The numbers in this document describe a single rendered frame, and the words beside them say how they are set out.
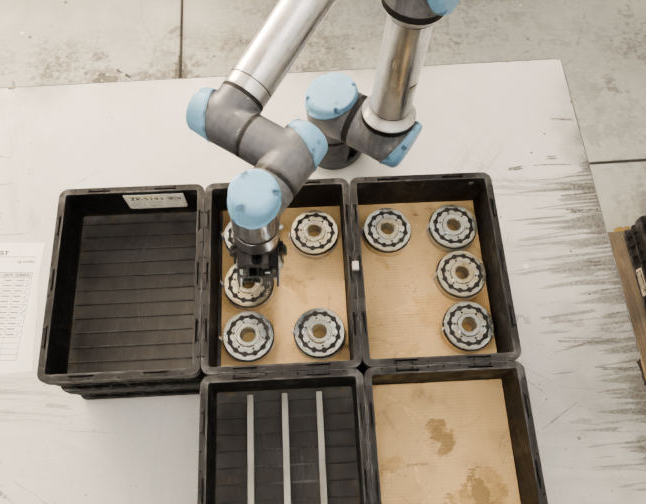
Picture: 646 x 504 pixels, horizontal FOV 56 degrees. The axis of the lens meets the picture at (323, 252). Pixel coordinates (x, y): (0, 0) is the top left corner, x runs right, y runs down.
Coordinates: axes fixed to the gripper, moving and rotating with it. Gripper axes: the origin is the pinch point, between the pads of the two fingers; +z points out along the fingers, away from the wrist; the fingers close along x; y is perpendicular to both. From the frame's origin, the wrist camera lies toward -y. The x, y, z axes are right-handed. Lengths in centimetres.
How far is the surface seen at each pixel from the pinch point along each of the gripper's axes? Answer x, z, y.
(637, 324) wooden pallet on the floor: 120, 73, -5
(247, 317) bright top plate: -2.8, 9.3, 7.5
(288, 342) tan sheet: 5.4, 11.7, 12.3
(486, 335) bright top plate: 45.1, 6.3, 13.5
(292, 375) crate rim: 5.8, 1.6, 21.0
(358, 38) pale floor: 41, 93, -137
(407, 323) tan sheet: 30.1, 10.1, 9.5
